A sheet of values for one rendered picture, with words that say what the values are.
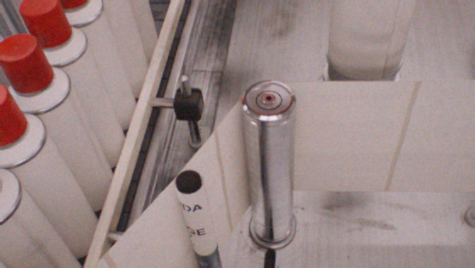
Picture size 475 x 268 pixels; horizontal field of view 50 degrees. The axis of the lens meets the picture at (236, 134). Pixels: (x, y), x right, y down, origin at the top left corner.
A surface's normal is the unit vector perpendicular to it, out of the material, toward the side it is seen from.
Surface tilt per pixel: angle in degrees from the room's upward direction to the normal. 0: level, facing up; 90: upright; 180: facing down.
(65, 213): 90
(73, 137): 90
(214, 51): 0
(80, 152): 90
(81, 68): 90
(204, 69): 0
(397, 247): 0
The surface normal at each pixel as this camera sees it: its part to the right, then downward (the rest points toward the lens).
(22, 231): 0.84, 0.39
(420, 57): -0.07, -0.62
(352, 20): -0.63, 0.60
